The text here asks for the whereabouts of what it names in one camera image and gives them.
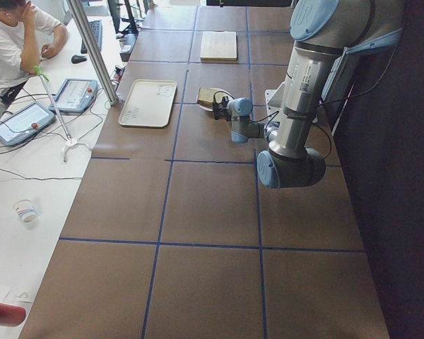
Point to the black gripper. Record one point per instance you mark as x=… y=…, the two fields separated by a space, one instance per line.
x=222 y=111

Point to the white round plate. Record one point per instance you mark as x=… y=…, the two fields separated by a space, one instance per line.
x=217 y=97

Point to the brown bread slice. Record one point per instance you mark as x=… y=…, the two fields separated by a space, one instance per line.
x=205 y=96

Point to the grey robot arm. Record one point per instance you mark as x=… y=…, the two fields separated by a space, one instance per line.
x=322 y=32

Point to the wooden cutting board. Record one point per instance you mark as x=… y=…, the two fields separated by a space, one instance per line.
x=218 y=46

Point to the cream bear tray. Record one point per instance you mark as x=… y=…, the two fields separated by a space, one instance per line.
x=148 y=104

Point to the far teach pendant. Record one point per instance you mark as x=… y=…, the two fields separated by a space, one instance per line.
x=76 y=95

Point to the teach pendant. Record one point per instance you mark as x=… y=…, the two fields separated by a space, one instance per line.
x=76 y=95
x=24 y=124

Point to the black keyboard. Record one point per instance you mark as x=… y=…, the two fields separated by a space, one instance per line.
x=96 y=30

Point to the black computer mouse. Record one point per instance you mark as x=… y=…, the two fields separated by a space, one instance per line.
x=76 y=59

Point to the metal rod with white claw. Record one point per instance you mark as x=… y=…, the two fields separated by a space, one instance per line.
x=71 y=142

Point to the near teach pendant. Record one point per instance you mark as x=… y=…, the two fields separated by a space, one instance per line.
x=24 y=124

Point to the seated person white shirt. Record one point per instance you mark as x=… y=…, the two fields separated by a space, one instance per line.
x=27 y=36

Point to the paper cup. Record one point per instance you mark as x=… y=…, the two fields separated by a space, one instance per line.
x=25 y=210

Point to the red cylinder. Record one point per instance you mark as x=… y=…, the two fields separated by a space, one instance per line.
x=11 y=316

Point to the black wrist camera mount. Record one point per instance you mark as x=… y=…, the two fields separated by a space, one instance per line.
x=224 y=101

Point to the white camera post with base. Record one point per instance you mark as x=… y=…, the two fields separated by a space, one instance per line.
x=273 y=100

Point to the aluminium frame post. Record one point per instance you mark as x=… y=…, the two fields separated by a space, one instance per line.
x=81 y=21

